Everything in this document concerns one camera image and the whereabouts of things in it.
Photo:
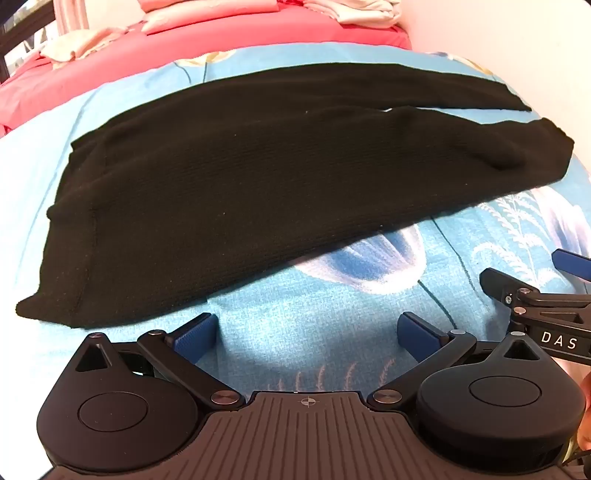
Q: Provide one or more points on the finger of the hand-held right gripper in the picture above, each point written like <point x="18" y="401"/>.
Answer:
<point x="501" y="281"/>
<point x="571" y="261"/>

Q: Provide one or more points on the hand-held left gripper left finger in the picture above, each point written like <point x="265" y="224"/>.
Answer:
<point x="199" y="335"/>

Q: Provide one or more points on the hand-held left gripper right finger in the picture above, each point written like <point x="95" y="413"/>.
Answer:
<point x="417" y="334"/>

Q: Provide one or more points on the black pants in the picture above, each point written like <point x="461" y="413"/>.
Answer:
<point x="258" y="184"/>

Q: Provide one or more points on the person's right hand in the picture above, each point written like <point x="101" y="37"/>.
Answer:
<point x="586" y="410"/>

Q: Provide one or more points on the blue floral bedsheet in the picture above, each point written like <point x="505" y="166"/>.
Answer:
<point x="323" y="304"/>

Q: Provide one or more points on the red bed cover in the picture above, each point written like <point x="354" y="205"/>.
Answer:
<point x="138" y="55"/>

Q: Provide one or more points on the white folded cloth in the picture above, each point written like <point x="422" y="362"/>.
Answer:
<point x="355" y="10"/>

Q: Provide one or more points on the cream crumpled cloth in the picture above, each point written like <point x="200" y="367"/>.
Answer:
<point x="78" y="46"/>

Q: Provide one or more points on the pink pillow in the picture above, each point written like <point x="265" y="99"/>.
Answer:
<point x="221" y="17"/>

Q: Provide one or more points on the dark window frame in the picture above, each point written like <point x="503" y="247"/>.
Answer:
<point x="18" y="32"/>

